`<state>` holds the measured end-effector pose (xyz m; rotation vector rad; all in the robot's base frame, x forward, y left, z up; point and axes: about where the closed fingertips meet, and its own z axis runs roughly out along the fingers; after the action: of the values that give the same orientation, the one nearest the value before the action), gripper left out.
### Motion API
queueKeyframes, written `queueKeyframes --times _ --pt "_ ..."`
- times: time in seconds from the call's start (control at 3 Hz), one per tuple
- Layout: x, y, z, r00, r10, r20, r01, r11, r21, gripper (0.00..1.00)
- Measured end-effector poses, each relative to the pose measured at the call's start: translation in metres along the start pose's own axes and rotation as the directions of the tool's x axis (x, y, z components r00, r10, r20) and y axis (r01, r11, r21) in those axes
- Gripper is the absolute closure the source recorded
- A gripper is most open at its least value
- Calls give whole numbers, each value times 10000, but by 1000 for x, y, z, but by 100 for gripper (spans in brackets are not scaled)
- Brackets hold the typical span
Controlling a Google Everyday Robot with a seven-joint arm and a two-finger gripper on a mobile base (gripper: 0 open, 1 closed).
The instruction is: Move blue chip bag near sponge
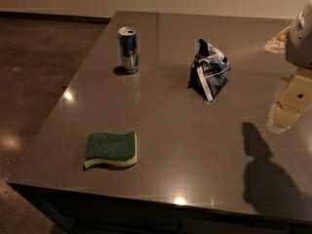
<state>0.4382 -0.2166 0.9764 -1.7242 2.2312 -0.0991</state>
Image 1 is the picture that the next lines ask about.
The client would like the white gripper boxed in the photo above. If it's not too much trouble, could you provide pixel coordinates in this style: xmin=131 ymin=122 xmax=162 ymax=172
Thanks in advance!
xmin=264 ymin=0 xmax=312 ymax=134

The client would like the blue chip bag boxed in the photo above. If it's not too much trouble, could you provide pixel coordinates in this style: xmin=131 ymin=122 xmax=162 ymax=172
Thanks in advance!
xmin=188 ymin=39 xmax=231 ymax=101

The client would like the green yellow sponge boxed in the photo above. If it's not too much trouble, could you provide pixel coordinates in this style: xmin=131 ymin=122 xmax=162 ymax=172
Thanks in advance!
xmin=84 ymin=131 xmax=137 ymax=169

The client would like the blue silver energy drink can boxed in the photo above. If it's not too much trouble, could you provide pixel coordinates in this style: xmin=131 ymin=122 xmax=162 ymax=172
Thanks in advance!
xmin=118 ymin=26 xmax=138 ymax=73

